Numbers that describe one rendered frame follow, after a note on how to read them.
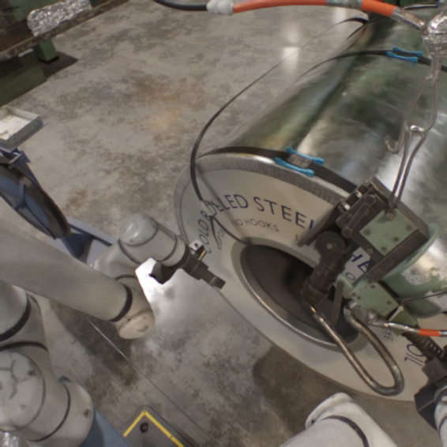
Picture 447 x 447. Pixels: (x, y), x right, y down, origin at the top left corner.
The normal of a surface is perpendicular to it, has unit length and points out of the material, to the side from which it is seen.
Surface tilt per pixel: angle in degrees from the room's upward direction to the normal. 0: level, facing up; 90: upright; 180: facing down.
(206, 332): 0
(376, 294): 58
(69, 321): 0
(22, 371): 9
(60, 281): 81
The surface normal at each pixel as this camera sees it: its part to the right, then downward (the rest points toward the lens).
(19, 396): 0.04, -0.59
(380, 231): -0.45, 0.23
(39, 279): 0.62, 0.46
